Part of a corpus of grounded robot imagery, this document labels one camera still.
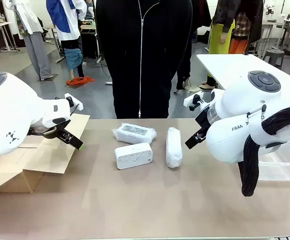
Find unwrapped white digital clock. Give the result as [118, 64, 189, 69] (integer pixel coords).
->
[114, 142, 153, 170]

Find white background table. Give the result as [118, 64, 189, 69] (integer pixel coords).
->
[196, 53, 290, 97]

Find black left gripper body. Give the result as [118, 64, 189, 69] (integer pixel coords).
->
[26, 116, 72, 141]

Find person in black hoodie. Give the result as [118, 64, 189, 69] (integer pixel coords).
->
[95, 0, 193, 120]

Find grey plastic stool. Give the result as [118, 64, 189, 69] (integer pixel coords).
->
[263, 49, 285, 70]

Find black hanging coat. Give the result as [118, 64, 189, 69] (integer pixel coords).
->
[191, 0, 212, 28]

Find mannequin plaid shirt orange trousers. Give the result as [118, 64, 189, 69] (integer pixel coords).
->
[228, 11, 252, 55]

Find mannequin blue white jacket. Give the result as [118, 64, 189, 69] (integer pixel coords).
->
[46, 0, 88, 78]

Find orange cloth on floor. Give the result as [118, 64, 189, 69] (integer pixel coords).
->
[66, 76, 95, 87]

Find mannequin white shirt grey trousers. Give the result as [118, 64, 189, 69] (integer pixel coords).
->
[8, 0, 53, 81]

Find clear plastic bin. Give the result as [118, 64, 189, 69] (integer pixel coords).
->
[258, 138, 290, 181]

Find teal cloth wrap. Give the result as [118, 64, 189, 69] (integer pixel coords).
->
[64, 48, 83, 71]

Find wide bubble-wrapped clock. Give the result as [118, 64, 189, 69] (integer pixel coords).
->
[111, 121, 158, 145]

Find open cardboard box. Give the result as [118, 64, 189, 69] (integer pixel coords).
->
[0, 113, 91, 195]

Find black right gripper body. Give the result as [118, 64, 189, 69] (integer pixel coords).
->
[194, 103, 212, 135]

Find mannequin dark jacket yellow apron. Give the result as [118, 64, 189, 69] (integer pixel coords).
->
[199, 0, 264, 91]

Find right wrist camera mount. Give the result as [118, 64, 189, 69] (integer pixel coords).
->
[183, 91, 212, 112]

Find narrow bubble-wrapped clock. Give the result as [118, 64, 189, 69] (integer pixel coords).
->
[165, 126, 183, 169]

